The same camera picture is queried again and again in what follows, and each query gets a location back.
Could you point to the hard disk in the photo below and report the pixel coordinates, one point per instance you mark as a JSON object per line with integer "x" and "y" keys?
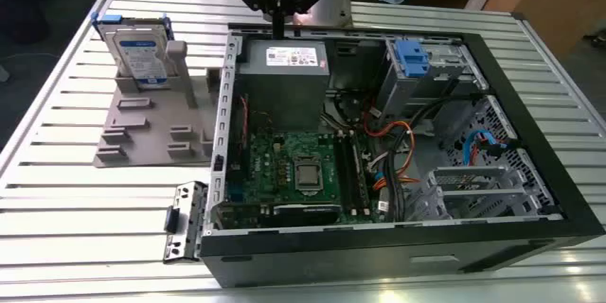
{"x": 137, "y": 58}

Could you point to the metal disk bay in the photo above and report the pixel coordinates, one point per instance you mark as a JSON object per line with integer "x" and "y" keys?
{"x": 472, "y": 194}

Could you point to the blue drive latch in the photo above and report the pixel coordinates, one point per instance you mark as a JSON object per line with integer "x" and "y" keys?
{"x": 408, "y": 58}

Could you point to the grey power supply unit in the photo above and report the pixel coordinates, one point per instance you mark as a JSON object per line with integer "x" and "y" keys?
{"x": 284, "y": 97}

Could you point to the metal optical drive cage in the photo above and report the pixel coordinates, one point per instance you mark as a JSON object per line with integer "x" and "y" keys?
{"x": 402, "y": 93}

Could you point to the green motherboard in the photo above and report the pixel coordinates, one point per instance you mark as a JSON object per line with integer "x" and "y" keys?
{"x": 270, "y": 161}

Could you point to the grey plastic parts rack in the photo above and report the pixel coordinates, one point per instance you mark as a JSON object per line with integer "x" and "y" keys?
{"x": 151, "y": 140}

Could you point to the silver CPU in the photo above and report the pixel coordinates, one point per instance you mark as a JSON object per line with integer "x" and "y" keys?
{"x": 308, "y": 174}

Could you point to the black RAM slot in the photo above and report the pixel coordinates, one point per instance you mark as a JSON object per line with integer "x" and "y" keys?
{"x": 343, "y": 175}

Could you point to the wooden cabinet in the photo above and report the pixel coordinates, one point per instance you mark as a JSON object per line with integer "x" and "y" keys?
{"x": 558, "y": 5}

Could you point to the green RAM stick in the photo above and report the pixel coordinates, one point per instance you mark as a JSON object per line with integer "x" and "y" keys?
{"x": 362, "y": 182}

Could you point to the black graphics card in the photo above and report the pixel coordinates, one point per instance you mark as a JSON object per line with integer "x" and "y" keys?
{"x": 307, "y": 211}

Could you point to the black open PC case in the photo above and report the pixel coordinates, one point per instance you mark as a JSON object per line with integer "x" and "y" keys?
{"x": 331, "y": 257}

